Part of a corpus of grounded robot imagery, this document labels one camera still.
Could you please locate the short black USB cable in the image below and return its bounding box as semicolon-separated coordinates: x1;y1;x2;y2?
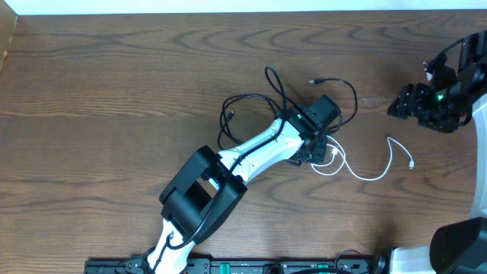
216;94;282;151

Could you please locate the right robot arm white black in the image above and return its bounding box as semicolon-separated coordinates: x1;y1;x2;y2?
387;30;486;273

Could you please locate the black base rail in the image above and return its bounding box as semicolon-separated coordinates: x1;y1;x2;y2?
83;258;372;274

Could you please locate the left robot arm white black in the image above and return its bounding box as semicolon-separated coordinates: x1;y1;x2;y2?
146;106;340;273

